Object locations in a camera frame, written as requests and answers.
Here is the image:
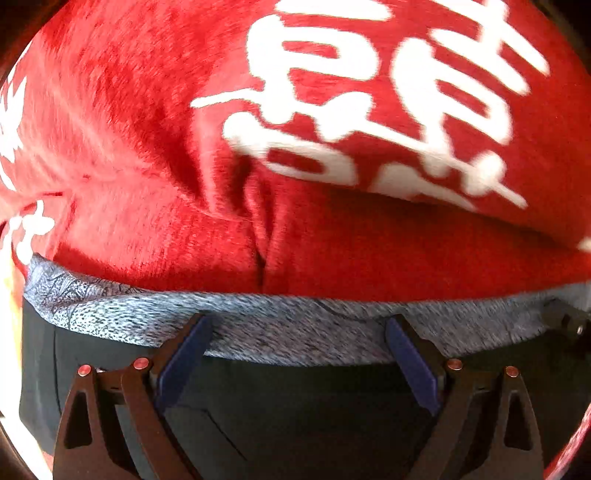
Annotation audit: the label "red printed sofa cover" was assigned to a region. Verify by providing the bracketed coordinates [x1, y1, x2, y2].
[0, 0, 591, 480]

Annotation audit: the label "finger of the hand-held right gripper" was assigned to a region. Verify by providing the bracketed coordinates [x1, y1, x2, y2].
[542, 298, 591, 344]

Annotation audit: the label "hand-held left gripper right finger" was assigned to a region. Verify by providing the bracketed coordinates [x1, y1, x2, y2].
[385, 315, 548, 480]

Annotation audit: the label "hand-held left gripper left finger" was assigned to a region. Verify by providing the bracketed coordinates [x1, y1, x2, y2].
[53, 313, 214, 480]

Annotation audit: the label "black pants with grey waistband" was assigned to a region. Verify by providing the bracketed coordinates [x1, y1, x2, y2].
[18, 254, 591, 480]

